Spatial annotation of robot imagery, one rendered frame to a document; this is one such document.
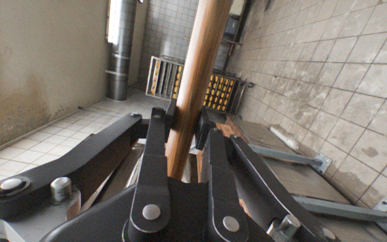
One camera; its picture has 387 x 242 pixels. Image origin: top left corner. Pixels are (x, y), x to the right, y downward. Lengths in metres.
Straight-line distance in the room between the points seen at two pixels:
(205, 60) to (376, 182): 1.35
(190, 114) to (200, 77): 0.04
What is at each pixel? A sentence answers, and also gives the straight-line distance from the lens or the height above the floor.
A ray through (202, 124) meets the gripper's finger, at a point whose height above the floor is 1.18.
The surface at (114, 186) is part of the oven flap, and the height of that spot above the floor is 1.56.
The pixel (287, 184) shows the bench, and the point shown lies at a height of 0.48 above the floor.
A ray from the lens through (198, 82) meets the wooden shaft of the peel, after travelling 0.17.
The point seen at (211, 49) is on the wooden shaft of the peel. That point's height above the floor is 1.19.
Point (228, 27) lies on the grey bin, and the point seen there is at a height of 0.41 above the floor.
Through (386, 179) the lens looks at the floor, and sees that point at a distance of 1.42.
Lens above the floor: 1.21
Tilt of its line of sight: 7 degrees down
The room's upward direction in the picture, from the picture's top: 77 degrees counter-clockwise
